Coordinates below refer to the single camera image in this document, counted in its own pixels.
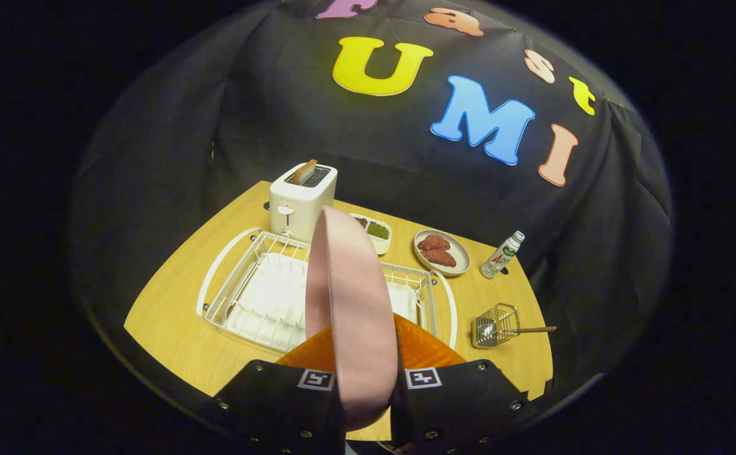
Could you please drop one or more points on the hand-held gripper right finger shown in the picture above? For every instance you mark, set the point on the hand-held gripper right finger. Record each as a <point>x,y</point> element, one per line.
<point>456,404</point>

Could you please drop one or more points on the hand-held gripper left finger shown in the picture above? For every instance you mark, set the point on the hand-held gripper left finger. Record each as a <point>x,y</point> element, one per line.
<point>279,404</point>

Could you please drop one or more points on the pink plate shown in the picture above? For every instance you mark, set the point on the pink plate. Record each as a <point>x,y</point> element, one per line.
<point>355,303</point>

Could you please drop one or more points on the beige plate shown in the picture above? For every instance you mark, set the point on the beige plate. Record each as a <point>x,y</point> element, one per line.
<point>461,253</point>

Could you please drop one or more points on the white divided condiment dish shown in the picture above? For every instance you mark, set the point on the white divided condiment dish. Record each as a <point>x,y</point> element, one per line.
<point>377,231</point>

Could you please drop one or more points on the brown meat piece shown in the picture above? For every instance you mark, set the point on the brown meat piece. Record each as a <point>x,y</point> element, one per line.
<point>439,257</point>
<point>434,242</point>

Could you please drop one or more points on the white green drink bottle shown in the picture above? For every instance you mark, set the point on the white green drink bottle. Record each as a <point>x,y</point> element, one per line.
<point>499,258</point>

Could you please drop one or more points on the white toaster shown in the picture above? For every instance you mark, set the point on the white toaster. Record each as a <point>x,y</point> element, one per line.
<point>298,208</point>

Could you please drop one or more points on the toast bread slice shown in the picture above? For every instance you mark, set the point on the toast bread slice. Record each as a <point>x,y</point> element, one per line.
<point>305,172</point>

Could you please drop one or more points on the black backdrop cloth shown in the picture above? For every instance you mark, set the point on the black backdrop cloth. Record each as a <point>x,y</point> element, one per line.
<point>216,126</point>

